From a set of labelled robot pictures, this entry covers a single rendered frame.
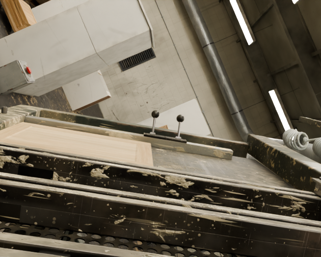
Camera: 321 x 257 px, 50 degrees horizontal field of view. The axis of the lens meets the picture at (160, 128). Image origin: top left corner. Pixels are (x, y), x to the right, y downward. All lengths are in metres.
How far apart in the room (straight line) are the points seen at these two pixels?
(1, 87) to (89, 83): 4.83
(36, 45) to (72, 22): 0.46
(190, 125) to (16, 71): 3.77
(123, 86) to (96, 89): 3.25
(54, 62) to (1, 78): 2.20
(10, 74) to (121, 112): 8.00
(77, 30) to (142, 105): 5.91
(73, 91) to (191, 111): 2.43
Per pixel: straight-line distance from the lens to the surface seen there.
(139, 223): 0.67
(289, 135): 1.29
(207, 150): 1.61
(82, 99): 6.63
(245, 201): 0.95
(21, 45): 4.18
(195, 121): 5.29
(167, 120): 5.27
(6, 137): 1.30
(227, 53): 10.02
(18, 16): 5.37
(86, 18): 4.04
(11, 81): 1.84
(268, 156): 1.65
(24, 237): 0.51
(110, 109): 9.78
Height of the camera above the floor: 1.45
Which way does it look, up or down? 1 degrees down
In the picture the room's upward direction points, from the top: 67 degrees clockwise
